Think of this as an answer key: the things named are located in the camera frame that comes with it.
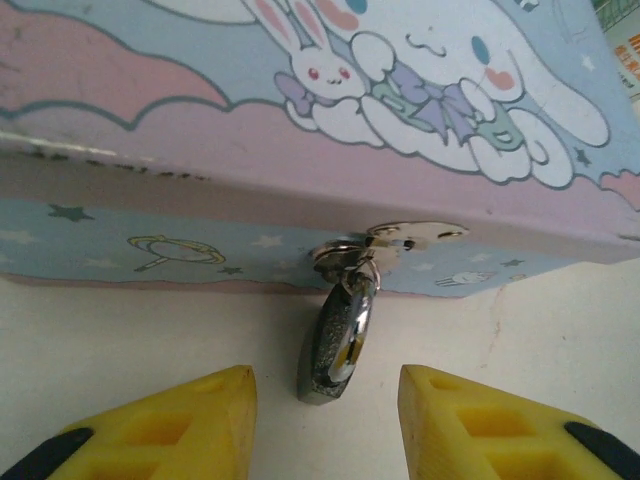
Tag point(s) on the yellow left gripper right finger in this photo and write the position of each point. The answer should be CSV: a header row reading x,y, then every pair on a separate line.
x,y
480,430

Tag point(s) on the pastel cartoon bunny box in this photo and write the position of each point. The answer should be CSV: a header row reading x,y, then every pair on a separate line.
x,y
210,150

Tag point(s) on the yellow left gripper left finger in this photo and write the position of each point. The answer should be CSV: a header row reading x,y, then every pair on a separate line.
x,y
200,430

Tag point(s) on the silver metal hasp latch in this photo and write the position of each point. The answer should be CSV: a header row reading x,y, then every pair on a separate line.
x,y
385,240

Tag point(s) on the silver padlock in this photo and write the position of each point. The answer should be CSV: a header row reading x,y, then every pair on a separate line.
x,y
332,345

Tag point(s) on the green and orange package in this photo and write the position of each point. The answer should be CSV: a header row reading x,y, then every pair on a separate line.
x,y
625,45

